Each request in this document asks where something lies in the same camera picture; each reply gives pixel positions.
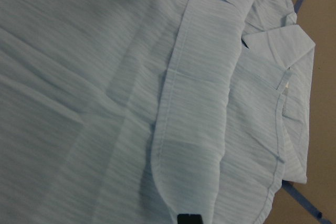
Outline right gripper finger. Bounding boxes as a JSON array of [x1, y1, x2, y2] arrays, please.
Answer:
[[177, 214, 203, 224]]

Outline light blue button-up shirt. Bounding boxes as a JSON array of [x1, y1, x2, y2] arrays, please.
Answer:
[[1, 0, 315, 223]]

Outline brown paper table cover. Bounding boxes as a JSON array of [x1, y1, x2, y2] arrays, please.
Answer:
[[257, 0, 336, 224]]

